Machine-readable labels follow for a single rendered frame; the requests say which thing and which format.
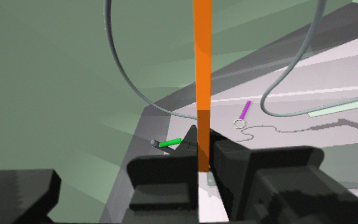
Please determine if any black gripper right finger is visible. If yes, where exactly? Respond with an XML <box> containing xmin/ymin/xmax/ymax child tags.
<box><xmin>209</xmin><ymin>128</ymin><xmax>325</xmax><ymax>221</ymax></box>

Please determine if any orange handle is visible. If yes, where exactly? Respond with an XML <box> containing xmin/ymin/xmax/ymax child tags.
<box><xmin>193</xmin><ymin>0</ymin><xmax>212</xmax><ymax>173</ymax></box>

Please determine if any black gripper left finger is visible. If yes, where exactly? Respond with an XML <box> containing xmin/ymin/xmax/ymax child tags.
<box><xmin>127</xmin><ymin>125</ymin><xmax>199</xmax><ymax>208</ymax></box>

